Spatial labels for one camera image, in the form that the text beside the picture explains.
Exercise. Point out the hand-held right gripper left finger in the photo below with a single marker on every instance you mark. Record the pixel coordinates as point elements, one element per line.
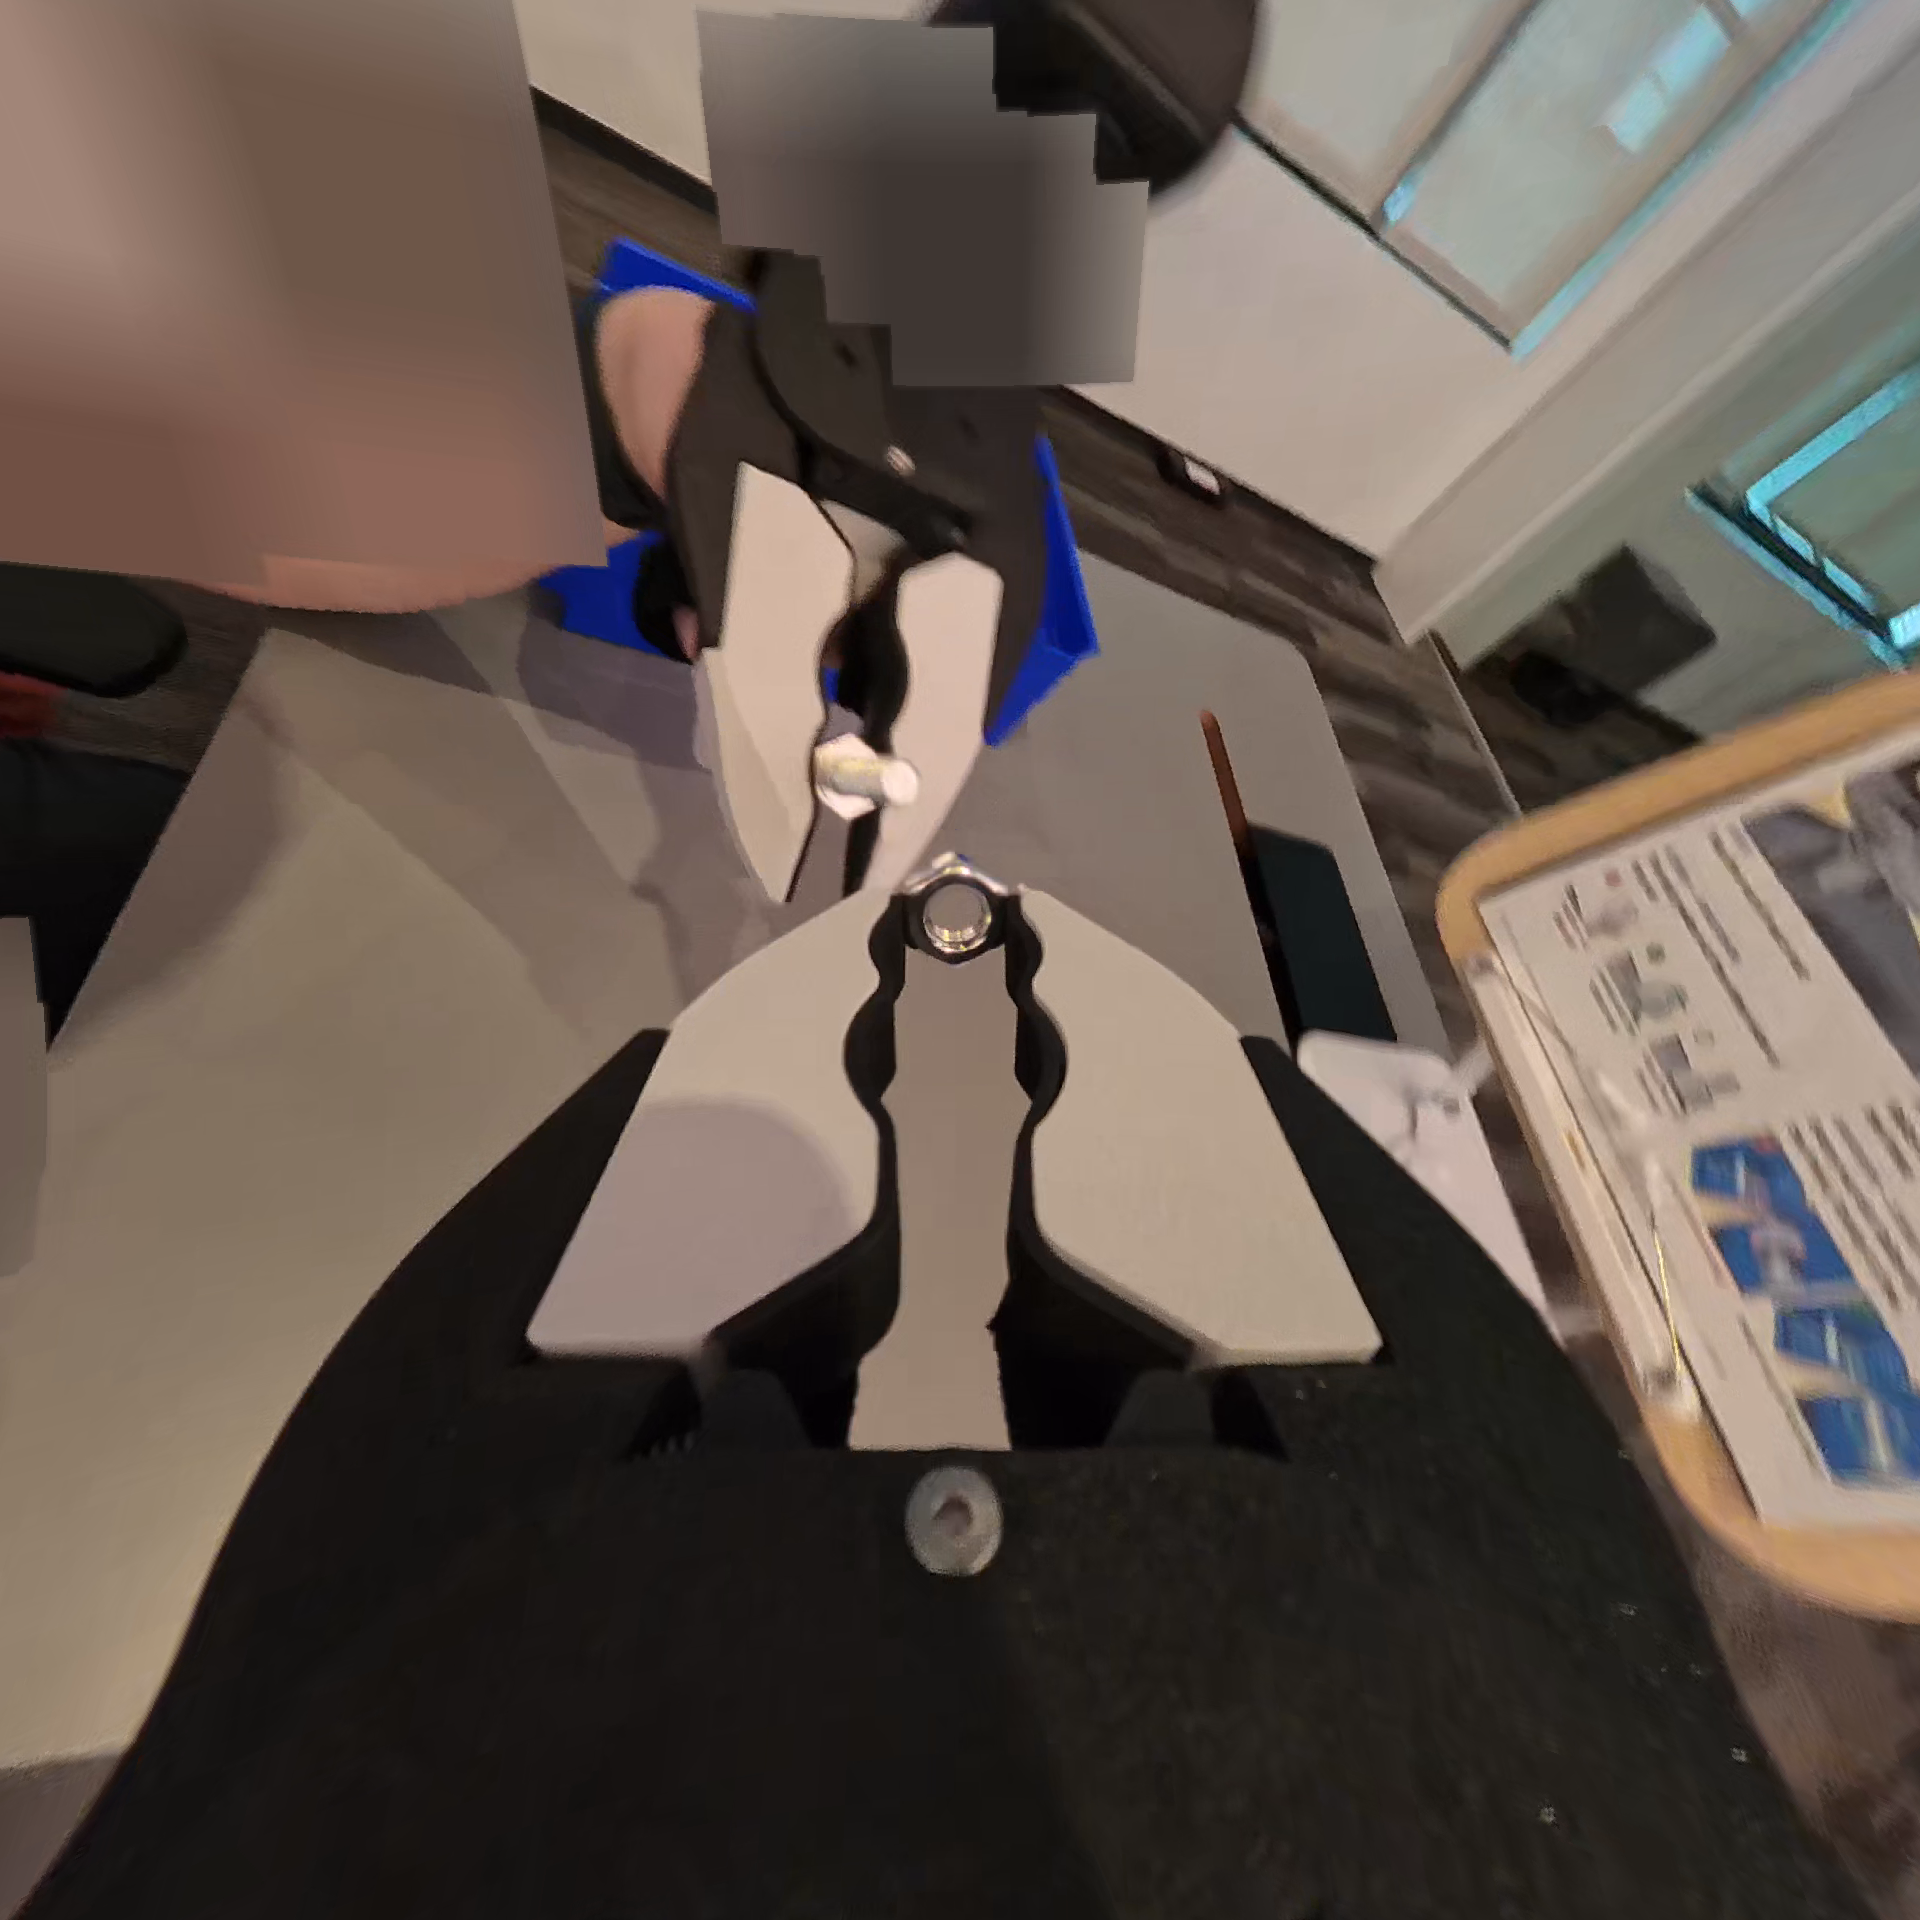
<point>707,1201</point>

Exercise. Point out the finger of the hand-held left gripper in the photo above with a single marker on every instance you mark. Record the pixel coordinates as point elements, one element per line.
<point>767,660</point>
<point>947,690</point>

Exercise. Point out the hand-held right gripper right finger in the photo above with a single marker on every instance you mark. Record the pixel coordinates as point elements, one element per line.
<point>1200,1201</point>

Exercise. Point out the silver hex bolt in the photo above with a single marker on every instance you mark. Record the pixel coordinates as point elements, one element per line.
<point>864,775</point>

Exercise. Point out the blue plastic bin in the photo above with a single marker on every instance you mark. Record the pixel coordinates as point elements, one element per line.
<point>1052,615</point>

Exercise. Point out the silver hex nut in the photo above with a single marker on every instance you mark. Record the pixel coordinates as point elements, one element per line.
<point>956,907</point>

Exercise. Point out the person's left hand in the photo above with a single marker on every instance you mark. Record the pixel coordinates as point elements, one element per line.
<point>631,404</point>

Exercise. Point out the white board stand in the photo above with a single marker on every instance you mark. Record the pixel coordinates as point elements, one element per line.
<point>1410,1112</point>

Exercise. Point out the black floor box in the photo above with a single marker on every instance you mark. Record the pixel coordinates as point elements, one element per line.
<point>1195,477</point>

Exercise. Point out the black phone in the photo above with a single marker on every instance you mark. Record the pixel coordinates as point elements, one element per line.
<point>1321,930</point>

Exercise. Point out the instruction poster board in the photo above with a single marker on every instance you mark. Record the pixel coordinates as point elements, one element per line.
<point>1710,1140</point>

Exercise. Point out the dark storage box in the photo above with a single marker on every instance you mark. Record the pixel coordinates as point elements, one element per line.
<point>1622,624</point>

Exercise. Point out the large window with blinds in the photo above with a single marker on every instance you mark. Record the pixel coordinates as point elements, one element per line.
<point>1562,122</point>

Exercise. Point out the glass partition window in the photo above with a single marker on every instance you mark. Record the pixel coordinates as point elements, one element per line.
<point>1844,496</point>

